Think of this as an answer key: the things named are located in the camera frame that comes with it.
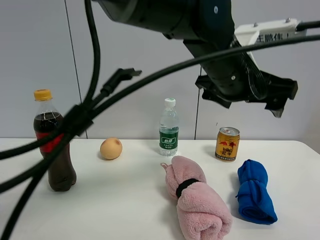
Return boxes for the cola bottle yellow cap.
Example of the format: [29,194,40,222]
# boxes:
[33,89,77,192]

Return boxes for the yellowish peach fruit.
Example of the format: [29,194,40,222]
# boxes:
[99,137,123,160]

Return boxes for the black band on pink towel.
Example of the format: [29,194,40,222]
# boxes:
[175,178,199,199]

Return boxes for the gold energy drink can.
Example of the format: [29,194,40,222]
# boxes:
[214,126,240,162]

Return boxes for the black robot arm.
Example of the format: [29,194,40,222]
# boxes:
[99,0,298,118]

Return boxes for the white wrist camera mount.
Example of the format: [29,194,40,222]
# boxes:
[234,18,307,46]

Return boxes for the black cable bundle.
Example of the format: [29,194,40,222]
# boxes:
[0,0,320,240]

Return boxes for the rolled pink fluffy towel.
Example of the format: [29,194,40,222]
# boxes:
[160,155,233,240]

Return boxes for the blue towel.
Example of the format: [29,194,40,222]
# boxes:
[236,159,278,225]

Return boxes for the water bottle green label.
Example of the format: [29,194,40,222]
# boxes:
[159,98,179,157]

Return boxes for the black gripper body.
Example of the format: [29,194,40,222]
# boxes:
[195,71,298,118]

